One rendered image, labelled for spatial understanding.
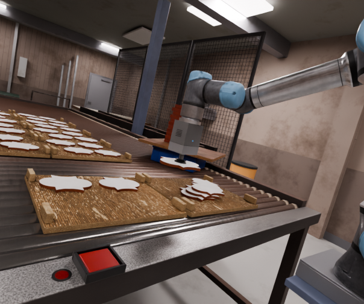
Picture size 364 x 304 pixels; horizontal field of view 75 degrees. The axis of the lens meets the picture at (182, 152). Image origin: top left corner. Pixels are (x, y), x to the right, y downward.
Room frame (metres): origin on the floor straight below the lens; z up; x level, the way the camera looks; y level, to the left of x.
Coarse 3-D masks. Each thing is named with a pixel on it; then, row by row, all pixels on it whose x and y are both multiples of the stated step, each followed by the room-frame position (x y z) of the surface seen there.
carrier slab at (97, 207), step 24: (48, 192) 0.64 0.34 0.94; (72, 192) 0.68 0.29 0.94; (96, 192) 0.72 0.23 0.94; (120, 192) 0.77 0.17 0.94; (144, 192) 0.83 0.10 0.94; (72, 216) 0.54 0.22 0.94; (96, 216) 0.57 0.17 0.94; (120, 216) 0.60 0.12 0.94; (144, 216) 0.64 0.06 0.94; (168, 216) 0.68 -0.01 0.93
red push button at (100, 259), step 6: (90, 252) 0.43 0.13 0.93; (96, 252) 0.44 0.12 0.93; (102, 252) 0.44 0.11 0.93; (108, 252) 0.45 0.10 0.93; (84, 258) 0.41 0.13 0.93; (90, 258) 0.41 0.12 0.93; (96, 258) 0.42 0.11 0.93; (102, 258) 0.42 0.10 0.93; (108, 258) 0.43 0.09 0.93; (114, 258) 0.43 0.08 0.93; (84, 264) 0.40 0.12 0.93; (90, 264) 0.40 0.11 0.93; (96, 264) 0.40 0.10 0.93; (102, 264) 0.41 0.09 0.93; (108, 264) 0.41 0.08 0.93; (114, 264) 0.41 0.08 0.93; (90, 270) 0.38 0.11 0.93; (96, 270) 0.39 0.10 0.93
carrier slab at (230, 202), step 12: (156, 180) 1.02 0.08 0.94; (168, 180) 1.07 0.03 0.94; (180, 180) 1.12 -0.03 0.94; (168, 192) 0.89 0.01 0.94; (180, 192) 0.93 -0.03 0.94; (228, 192) 1.11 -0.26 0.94; (204, 204) 0.85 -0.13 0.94; (216, 204) 0.89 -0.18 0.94; (228, 204) 0.92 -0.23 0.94; (240, 204) 0.96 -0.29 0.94; (252, 204) 1.00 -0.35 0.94; (192, 216) 0.75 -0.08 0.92
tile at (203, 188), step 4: (192, 184) 1.01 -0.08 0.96; (196, 184) 1.01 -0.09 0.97; (200, 184) 1.02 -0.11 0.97; (204, 184) 1.04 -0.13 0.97; (192, 188) 0.95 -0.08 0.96; (196, 188) 0.94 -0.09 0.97; (200, 188) 0.95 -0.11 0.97; (204, 188) 0.97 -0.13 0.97; (208, 188) 0.98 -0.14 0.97; (212, 188) 1.00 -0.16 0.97; (216, 188) 1.01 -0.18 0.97; (200, 192) 0.92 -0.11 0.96; (204, 192) 0.93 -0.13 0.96; (208, 192) 0.92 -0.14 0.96; (212, 192) 0.93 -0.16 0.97; (216, 192) 0.95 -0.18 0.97; (220, 192) 0.96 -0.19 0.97
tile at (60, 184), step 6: (42, 180) 0.69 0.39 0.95; (48, 180) 0.70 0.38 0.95; (54, 180) 0.71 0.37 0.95; (60, 180) 0.73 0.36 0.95; (66, 180) 0.74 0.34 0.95; (72, 180) 0.75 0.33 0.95; (78, 180) 0.76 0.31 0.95; (84, 180) 0.78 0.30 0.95; (42, 186) 0.67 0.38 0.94; (48, 186) 0.66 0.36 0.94; (54, 186) 0.67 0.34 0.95; (60, 186) 0.68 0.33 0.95; (66, 186) 0.69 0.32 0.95; (72, 186) 0.70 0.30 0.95; (78, 186) 0.71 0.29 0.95; (84, 186) 0.72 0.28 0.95; (90, 186) 0.75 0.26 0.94
